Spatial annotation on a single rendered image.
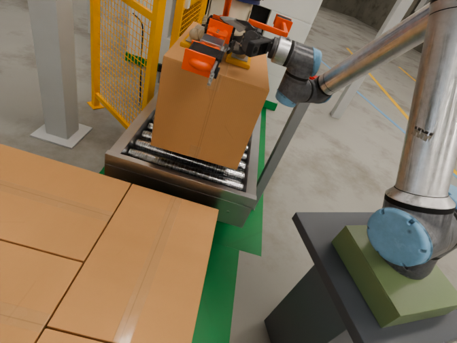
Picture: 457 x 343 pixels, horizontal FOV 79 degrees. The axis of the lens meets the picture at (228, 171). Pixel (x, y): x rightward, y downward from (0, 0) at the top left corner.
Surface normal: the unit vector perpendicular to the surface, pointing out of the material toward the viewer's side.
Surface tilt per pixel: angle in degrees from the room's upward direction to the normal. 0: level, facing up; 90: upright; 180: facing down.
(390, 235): 95
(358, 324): 0
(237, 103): 90
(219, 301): 0
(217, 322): 0
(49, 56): 90
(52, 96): 90
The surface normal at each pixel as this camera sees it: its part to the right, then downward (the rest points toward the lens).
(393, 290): 0.30, -0.70
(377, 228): -0.86, 0.17
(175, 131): -0.08, 0.62
